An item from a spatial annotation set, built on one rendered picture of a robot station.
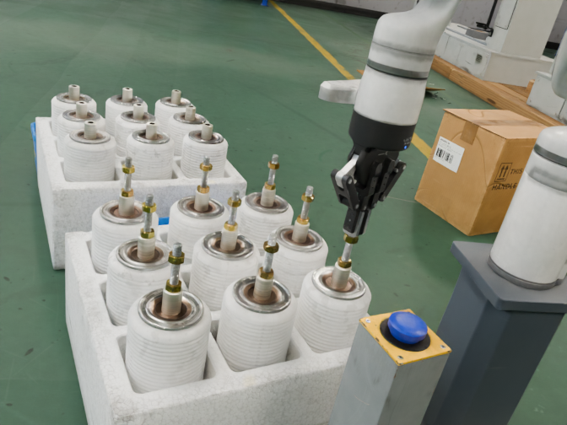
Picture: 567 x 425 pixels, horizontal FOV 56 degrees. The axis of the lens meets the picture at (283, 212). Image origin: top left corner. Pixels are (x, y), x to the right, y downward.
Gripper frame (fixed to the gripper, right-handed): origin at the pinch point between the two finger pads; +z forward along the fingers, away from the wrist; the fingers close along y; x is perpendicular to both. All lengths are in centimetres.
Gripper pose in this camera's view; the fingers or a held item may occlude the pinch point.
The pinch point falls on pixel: (356, 220)
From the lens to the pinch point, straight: 69.2
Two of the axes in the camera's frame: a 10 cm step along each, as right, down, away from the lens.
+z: -1.7, 8.8, 4.4
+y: 7.0, -2.0, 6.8
